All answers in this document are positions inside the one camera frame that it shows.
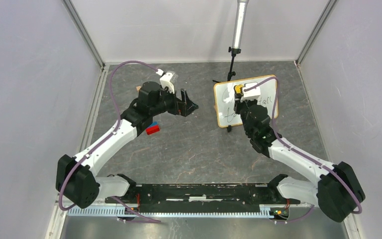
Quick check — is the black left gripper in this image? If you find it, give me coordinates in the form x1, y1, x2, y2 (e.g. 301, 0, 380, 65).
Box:
150, 85, 198, 117

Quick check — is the yellow whiteboard eraser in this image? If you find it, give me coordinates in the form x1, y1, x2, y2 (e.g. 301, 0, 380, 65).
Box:
234, 85, 244, 95

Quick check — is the yellow framed whiteboard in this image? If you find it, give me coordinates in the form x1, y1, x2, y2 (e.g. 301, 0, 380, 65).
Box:
213, 75, 279, 128

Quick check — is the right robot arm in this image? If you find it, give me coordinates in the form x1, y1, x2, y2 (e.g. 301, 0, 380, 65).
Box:
234, 100, 366, 223

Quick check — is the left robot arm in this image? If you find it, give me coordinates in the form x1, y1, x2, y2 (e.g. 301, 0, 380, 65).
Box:
56, 82, 198, 211

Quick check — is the red and blue block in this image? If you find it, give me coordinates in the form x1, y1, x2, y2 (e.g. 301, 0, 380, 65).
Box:
145, 121, 160, 135

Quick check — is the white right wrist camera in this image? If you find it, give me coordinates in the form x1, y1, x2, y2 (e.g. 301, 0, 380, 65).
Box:
240, 82, 261, 102

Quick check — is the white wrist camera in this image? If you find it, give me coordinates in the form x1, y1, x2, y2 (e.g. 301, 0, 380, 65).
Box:
240, 82, 261, 102
156, 69, 178, 94

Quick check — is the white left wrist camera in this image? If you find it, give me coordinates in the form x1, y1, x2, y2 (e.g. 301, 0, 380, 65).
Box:
156, 69, 178, 94

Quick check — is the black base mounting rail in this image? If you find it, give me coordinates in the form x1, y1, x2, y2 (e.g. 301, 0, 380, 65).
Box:
120, 183, 300, 213

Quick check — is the silver camera pole stand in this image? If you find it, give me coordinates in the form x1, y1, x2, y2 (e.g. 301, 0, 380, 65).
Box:
226, 0, 249, 82

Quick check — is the slotted cable duct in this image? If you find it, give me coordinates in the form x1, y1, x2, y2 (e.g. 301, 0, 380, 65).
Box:
68, 206, 289, 219

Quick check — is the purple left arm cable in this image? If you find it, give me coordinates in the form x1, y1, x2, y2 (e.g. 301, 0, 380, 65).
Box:
58, 60, 163, 224

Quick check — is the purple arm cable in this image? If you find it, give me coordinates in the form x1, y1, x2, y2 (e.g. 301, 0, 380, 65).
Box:
58, 60, 163, 224
243, 76, 363, 225

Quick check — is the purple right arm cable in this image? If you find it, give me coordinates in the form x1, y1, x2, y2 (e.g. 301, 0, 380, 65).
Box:
243, 76, 363, 225

